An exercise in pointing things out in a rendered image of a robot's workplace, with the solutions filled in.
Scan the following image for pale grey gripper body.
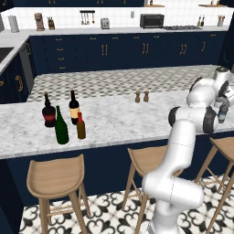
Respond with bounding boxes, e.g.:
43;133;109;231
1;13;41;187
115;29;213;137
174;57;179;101
214;95;232;108

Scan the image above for small dark labelled plastic bottle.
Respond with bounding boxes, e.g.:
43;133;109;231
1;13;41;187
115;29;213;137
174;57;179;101
217;104;229;124

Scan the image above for wooden bar stool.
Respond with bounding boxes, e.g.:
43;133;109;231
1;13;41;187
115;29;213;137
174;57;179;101
26;153;92;234
121;144;185;234
194;136;234;234

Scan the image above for tall dark fridge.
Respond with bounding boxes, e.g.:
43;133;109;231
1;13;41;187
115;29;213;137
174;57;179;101
218;8;234;70

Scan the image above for pot of kitchen tools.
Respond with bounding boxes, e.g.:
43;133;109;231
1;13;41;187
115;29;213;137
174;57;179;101
217;14;227;27

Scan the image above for black hob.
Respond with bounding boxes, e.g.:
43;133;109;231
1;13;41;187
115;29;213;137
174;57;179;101
163;25;203;31

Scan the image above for black toaster oven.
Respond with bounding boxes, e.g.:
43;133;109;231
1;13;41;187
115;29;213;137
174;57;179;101
139;13;165;30

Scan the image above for long navy base cupboard run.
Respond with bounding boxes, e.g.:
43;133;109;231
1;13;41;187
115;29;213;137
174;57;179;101
28;30;229;76

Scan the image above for dark blue kitchen island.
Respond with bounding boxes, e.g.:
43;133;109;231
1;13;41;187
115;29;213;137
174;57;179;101
0;129;234;234

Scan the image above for silver toaster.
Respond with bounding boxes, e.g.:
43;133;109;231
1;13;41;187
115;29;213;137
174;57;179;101
101;17;111;30

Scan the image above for brown red-capped bottle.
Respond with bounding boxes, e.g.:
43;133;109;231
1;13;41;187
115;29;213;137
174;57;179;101
76;112;87;141

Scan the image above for dark tan-labelled wine bottle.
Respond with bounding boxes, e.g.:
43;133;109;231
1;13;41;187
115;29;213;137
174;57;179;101
68;90;80;126

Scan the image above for green glass bottle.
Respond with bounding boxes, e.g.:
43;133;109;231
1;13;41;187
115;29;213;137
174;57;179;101
54;105;70;145

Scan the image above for round dark red-labelled bottle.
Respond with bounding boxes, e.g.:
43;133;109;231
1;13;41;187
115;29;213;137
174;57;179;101
41;91;57;129

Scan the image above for wooden knife block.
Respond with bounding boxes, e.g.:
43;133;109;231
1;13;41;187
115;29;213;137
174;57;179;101
47;16;56;31

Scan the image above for grey dishwasher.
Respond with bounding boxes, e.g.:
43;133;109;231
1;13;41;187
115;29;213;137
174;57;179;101
18;42;36;95

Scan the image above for brown coffee machine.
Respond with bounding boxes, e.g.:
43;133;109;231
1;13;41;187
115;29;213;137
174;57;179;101
34;12;46;32

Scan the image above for navy cupboard run with sink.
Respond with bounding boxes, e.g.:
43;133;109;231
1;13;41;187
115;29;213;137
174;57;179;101
0;36;35;105

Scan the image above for white paper towel roll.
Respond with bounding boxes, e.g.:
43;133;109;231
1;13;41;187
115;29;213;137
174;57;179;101
7;15;20;34

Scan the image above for dark sink basin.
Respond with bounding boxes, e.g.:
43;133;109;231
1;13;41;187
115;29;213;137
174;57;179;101
0;47;16;64

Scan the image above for long wooden wall shelf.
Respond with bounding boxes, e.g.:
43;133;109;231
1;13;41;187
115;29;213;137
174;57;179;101
198;4;229;8

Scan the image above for rail with hanging tools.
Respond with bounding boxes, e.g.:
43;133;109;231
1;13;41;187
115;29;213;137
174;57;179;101
79;9;96;27

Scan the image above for navy wall cupboard run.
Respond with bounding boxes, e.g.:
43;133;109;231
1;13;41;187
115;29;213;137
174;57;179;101
0;0;145;13

